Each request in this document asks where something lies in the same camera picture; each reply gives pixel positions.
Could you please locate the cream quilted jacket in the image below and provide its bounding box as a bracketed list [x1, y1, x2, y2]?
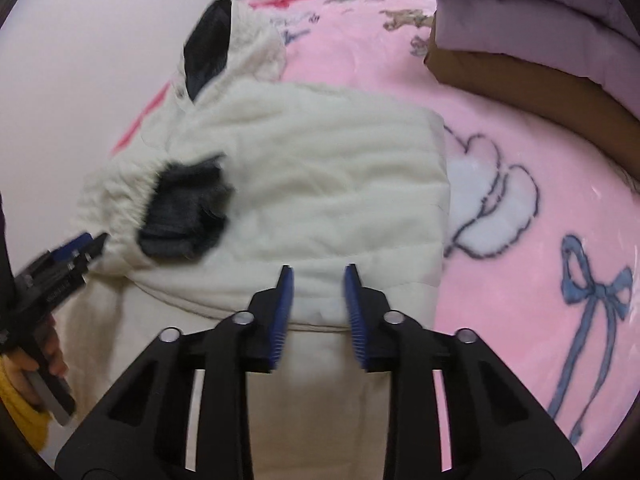
[62, 0, 449, 479]

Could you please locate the left hand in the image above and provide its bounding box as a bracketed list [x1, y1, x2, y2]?
[0, 309, 68, 411]

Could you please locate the yellow sleeve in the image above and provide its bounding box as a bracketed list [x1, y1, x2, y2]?
[0, 365, 51, 452]

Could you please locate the brown folded garment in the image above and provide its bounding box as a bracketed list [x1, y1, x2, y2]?
[424, 42, 639, 179]

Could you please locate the pink patterned blanket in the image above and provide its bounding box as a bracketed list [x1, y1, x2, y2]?
[110, 0, 634, 466]

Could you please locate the lilac folded garment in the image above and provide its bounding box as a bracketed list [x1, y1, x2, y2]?
[436, 0, 639, 116]

